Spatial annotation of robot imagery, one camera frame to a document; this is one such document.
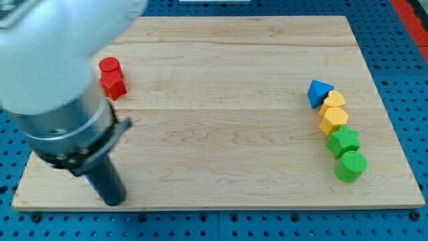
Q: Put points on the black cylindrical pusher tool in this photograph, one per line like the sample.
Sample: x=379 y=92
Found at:
x=107 y=182

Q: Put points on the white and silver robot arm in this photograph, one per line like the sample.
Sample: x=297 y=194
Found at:
x=49 y=87

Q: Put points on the blue triangle block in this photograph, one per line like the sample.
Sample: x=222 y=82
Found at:
x=317 y=92

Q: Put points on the red star block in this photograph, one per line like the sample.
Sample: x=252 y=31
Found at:
x=113 y=85

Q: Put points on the red cylinder block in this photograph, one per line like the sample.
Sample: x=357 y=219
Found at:
x=111 y=64

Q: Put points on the wooden board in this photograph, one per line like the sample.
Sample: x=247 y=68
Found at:
x=222 y=120

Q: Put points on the yellow pentagon block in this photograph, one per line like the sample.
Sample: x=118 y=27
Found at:
x=332 y=120

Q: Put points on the green star block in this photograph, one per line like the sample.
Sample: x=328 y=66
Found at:
x=343 y=140

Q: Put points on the yellow heart block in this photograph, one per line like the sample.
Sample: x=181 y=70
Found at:
x=334 y=99

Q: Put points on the green cylinder block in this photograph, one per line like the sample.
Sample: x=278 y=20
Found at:
x=351 y=166

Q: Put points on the red mat strip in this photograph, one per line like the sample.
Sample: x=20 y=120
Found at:
x=410 y=13

